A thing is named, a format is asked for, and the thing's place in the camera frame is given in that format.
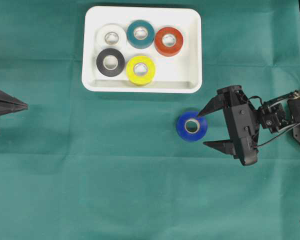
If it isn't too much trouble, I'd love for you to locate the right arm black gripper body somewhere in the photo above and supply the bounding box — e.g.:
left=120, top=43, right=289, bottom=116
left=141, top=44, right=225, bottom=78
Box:
left=216, top=84, right=262, bottom=161

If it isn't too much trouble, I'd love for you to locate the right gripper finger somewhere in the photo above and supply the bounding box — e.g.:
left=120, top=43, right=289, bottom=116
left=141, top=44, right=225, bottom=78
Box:
left=197, top=95, right=224, bottom=117
left=203, top=139, right=237, bottom=159

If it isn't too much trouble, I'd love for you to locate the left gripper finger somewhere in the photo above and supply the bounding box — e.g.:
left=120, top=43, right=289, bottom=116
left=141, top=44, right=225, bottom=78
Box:
left=0, top=90, right=28, bottom=106
left=0, top=102, right=28, bottom=116

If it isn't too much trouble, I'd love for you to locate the blue tape roll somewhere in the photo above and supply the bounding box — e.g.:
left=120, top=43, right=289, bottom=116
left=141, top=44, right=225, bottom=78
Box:
left=176, top=111, right=208, bottom=142

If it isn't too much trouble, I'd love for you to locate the orange-red tape roll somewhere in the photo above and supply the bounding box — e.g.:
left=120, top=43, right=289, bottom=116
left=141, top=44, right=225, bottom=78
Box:
left=154, top=27, right=184, bottom=57

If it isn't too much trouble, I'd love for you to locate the yellow tape roll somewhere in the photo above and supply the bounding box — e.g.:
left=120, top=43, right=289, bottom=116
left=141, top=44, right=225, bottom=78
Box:
left=126, top=55, right=156, bottom=86

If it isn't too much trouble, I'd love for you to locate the teal tape roll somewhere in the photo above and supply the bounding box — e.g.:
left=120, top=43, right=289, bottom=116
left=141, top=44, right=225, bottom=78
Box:
left=126, top=20, right=155, bottom=49

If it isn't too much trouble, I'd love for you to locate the black tape roll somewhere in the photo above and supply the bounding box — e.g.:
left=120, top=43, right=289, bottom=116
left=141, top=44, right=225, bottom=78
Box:
left=96, top=48, right=125, bottom=77

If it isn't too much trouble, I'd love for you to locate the white tape roll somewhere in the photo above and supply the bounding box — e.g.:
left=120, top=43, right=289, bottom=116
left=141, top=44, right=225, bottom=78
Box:
left=95, top=24, right=127, bottom=50

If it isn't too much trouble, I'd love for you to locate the white plastic tray case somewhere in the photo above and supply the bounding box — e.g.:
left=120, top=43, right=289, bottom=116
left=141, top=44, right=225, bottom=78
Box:
left=81, top=5, right=203, bottom=94

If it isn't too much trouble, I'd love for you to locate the green table cloth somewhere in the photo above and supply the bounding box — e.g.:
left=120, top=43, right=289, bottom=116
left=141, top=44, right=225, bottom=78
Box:
left=0, top=0, right=300, bottom=240

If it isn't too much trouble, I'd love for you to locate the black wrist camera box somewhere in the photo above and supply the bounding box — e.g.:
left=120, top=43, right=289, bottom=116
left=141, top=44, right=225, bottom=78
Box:
left=234, top=136, right=258, bottom=166

